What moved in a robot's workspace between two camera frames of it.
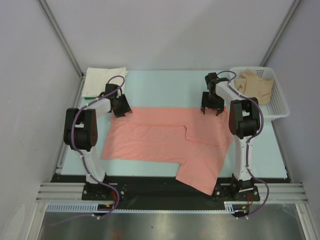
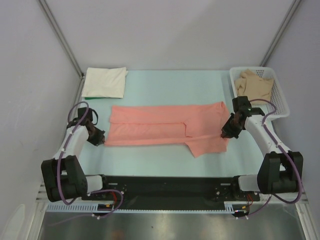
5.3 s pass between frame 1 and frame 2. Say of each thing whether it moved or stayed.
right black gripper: moved
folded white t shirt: stayed
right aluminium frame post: stayed
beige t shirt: stayed
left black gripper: moved
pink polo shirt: moved
